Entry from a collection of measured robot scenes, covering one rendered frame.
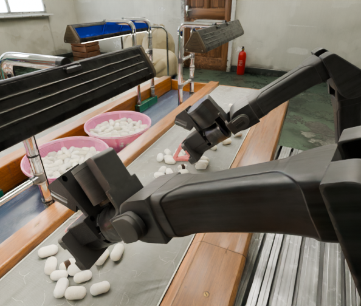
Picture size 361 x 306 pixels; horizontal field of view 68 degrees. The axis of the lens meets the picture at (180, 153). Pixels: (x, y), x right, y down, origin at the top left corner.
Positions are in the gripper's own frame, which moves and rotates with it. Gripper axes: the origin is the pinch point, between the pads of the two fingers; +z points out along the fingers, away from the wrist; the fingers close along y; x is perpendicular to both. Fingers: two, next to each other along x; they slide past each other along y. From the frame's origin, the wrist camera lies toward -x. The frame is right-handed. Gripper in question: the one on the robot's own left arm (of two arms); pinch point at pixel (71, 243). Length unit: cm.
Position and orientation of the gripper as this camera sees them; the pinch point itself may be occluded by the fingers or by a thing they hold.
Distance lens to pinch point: 55.5
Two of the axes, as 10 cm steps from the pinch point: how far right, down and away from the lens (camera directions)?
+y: -4.0, 4.6, -7.9
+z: -7.0, 4.1, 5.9
